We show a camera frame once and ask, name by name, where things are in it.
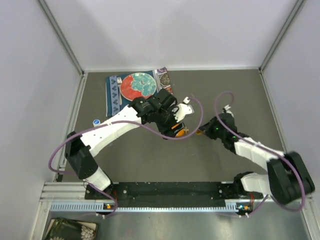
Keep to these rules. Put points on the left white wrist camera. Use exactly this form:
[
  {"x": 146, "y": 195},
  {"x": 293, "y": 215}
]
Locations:
[{"x": 183, "y": 109}]

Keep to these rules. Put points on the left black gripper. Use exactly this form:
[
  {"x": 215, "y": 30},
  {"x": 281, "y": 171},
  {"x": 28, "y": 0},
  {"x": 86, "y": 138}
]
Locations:
[{"x": 168, "y": 130}]

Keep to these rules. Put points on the red teal patterned plate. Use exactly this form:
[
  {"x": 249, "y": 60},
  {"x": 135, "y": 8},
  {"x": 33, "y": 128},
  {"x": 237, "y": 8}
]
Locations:
[{"x": 137, "y": 85}]

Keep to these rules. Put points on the colourful mandala napkin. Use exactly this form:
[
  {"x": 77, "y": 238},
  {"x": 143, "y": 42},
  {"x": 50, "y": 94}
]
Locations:
[{"x": 165, "y": 81}]

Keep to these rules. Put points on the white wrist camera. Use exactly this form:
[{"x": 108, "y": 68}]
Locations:
[
  {"x": 228, "y": 110},
  {"x": 183, "y": 109}
]

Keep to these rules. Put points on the clear bottle orange base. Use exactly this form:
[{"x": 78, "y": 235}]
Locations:
[{"x": 179, "y": 130}]

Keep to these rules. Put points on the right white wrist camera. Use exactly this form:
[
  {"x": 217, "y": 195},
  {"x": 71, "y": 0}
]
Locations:
[{"x": 228, "y": 110}]

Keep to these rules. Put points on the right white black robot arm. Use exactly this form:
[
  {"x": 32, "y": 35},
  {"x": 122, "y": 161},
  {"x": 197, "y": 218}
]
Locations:
[{"x": 287, "y": 178}]

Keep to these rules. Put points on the blue patterned placemat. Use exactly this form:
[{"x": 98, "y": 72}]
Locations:
[{"x": 112, "y": 93}]

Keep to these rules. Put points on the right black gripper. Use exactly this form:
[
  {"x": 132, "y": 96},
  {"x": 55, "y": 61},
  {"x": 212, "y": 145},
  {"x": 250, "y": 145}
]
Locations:
[{"x": 207, "y": 128}]

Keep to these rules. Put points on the floral patterned box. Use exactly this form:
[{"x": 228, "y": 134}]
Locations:
[{"x": 68, "y": 229}]

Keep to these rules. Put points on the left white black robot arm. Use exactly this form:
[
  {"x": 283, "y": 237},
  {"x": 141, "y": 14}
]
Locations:
[{"x": 82, "y": 149}]

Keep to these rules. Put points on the grey slotted cable duct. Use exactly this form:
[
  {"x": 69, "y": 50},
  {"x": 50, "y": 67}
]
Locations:
[{"x": 106, "y": 208}]

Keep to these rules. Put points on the aluminium frame rail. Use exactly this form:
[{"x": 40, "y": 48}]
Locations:
[{"x": 76, "y": 191}]

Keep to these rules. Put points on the silver knife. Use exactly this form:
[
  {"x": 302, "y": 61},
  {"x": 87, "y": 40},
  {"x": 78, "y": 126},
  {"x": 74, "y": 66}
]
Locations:
[{"x": 157, "y": 78}]

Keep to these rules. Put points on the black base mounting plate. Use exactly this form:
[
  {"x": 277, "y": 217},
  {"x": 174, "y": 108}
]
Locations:
[{"x": 177, "y": 194}]

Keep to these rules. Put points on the silver fork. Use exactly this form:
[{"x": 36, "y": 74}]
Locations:
[{"x": 119, "y": 82}]

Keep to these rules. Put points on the orange bottle cap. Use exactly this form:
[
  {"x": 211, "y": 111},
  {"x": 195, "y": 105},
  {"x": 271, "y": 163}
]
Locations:
[{"x": 199, "y": 132}]

